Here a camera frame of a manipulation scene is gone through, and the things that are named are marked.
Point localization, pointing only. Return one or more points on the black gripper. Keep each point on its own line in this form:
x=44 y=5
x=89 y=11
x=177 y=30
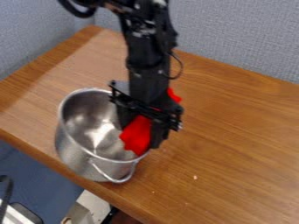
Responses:
x=148 y=80

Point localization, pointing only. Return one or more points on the red star-shaped block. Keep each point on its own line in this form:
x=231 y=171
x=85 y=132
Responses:
x=163 y=109

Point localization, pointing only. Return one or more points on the metal pot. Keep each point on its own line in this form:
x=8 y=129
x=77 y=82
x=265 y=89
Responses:
x=86 y=140

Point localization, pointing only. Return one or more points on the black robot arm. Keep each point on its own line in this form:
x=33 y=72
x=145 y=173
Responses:
x=145 y=25

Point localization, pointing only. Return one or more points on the white object under table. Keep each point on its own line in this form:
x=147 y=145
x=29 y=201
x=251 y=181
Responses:
x=89 y=210

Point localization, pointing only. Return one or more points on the black and white equipment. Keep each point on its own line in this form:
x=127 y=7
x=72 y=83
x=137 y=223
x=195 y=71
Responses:
x=13 y=212

